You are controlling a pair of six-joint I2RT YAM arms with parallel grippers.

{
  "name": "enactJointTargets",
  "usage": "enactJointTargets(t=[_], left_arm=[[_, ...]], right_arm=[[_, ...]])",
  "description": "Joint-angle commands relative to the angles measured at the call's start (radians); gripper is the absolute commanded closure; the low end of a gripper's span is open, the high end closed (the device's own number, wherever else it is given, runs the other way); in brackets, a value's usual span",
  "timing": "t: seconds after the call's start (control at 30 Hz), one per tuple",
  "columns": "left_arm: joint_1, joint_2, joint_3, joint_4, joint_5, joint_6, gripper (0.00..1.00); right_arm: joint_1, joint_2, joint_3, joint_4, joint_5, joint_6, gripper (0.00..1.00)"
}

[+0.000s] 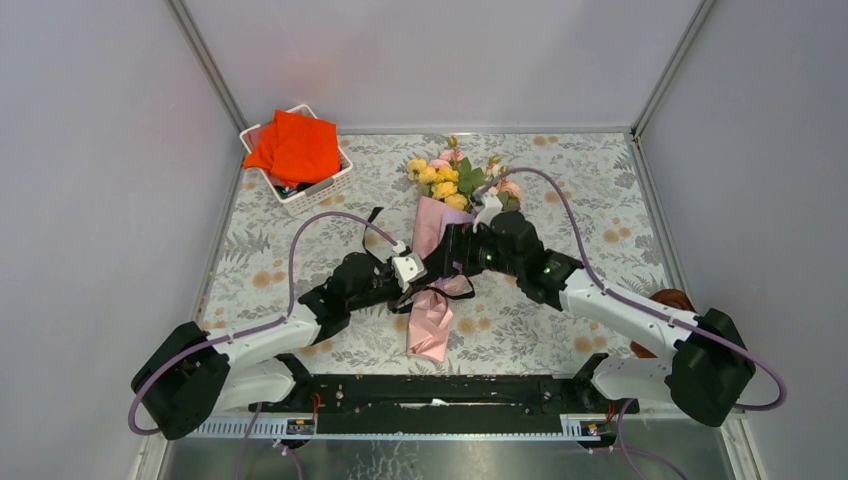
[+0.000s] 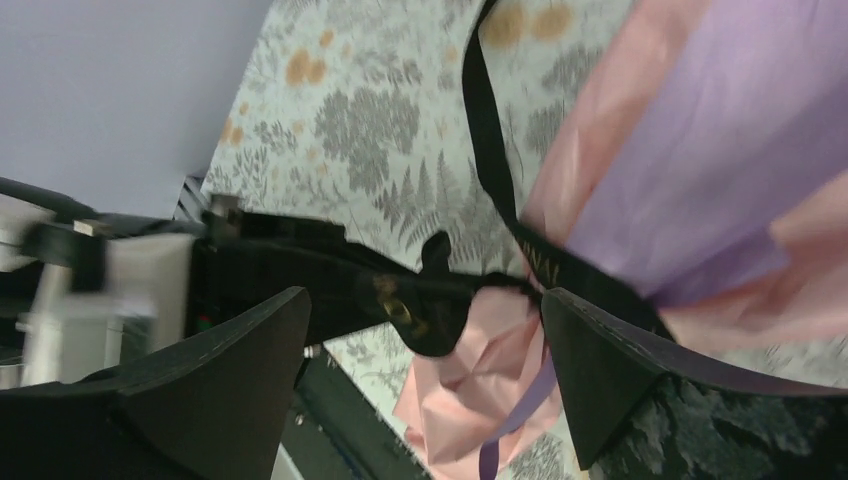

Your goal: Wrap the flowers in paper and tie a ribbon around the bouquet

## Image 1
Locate pink white rose stems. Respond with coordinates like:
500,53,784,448
457,156,523,212

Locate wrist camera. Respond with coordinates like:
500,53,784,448
472,190,503,233
390,253,427,292

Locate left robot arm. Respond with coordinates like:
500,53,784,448
131,250,426,440

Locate black strap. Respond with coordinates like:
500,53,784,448
360,206,477,316

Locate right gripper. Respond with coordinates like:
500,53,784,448
421,220,522,278

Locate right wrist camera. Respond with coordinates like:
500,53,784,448
472,190,503,233

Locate white plastic basket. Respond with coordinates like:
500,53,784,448
239,104,354,215

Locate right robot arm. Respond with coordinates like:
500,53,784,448
424,211,756,427

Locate pink flower stem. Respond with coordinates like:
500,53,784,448
429,136,466,169

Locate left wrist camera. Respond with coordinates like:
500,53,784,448
390,253,427,292

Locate floral table cloth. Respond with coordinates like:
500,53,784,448
200,133,667,375

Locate yellow flower stem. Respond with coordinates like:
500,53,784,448
406,158,470,211

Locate orange cloth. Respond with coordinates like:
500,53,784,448
244,110,342,188

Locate brown cloth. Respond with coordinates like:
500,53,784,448
629,288,697,360

